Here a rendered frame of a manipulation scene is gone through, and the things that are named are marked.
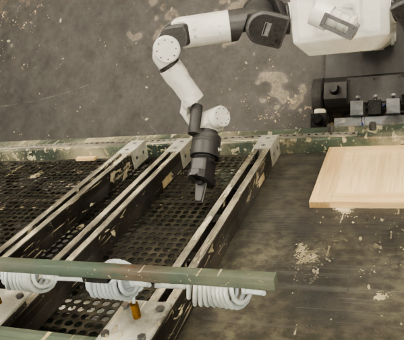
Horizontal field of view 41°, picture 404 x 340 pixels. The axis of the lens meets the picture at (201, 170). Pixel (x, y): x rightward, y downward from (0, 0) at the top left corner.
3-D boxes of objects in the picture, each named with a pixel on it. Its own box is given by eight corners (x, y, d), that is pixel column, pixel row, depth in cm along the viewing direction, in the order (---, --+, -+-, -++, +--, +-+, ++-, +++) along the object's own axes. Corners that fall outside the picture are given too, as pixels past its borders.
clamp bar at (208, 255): (286, 153, 191) (278, 87, 182) (139, 425, 90) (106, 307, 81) (258, 154, 195) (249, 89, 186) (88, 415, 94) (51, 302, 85)
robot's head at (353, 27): (333, 3, 138) (327, 7, 132) (364, 17, 136) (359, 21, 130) (323, 26, 141) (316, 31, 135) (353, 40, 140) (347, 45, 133)
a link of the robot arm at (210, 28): (148, 24, 150) (228, 12, 148) (152, 18, 162) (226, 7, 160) (155, 65, 154) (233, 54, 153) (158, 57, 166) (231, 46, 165)
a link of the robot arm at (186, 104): (208, 127, 174) (183, 94, 170) (226, 120, 167) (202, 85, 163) (197, 139, 170) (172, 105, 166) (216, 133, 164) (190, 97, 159)
